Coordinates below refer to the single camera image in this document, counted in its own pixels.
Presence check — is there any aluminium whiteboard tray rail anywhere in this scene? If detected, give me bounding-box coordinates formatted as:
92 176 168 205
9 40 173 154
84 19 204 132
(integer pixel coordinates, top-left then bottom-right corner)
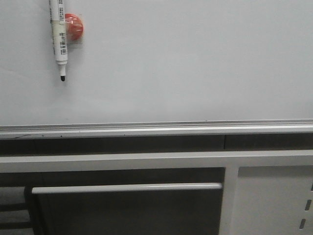
0 119 313 140

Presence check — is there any white whiteboard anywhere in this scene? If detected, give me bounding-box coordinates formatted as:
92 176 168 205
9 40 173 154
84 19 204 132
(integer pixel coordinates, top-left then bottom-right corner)
0 0 313 126

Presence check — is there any white desk frame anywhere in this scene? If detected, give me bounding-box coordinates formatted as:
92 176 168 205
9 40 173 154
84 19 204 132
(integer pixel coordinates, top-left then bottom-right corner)
0 150 313 235

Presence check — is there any white whiteboard marker pen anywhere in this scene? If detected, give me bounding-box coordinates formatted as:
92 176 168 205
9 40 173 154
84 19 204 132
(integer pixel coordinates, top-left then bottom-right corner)
49 0 68 81

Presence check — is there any red round magnet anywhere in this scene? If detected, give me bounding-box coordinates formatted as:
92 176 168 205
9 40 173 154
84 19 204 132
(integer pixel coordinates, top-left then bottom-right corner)
65 13 84 44

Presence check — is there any grey chair backrest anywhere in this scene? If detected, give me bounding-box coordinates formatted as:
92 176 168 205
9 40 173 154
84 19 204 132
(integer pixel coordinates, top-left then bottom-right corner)
31 183 223 235

